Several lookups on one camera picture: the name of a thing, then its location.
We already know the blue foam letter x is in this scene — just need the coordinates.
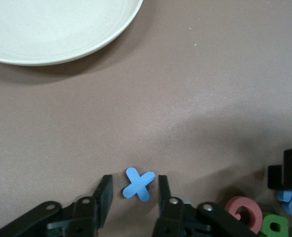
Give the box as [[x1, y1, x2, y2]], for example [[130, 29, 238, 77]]
[[122, 167, 156, 202]]

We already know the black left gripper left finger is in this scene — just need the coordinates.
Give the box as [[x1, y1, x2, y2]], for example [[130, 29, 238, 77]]
[[0, 174, 114, 237]]

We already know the green foam letter B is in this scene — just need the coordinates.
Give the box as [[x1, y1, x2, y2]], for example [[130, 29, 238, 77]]
[[258, 211, 289, 237]]

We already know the red foam letter Q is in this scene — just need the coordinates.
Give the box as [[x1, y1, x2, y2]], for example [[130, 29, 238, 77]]
[[224, 196, 263, 235]]

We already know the blue foam letter C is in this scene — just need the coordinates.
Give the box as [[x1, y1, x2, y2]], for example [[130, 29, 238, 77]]
[[276, 189, 292, 218]]

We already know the beige plate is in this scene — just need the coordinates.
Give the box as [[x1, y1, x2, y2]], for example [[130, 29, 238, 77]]
[[0, 0, 144, 67]]

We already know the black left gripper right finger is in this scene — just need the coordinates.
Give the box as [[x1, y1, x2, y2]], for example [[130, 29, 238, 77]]
[[155, 174, 260, 237]]

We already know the brown table cover mat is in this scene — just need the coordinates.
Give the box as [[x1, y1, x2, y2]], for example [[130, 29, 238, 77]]
[[0, 0, 292, 237]]

